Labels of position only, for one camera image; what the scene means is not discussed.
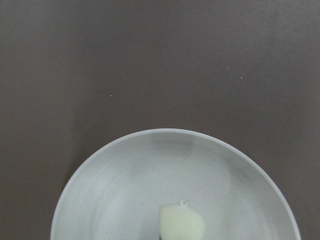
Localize pale white bun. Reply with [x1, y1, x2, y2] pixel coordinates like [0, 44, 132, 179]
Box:
[159, 199, 205, 240]

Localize round white plate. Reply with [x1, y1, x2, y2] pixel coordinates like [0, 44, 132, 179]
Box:
[50, 128, 301, 240]

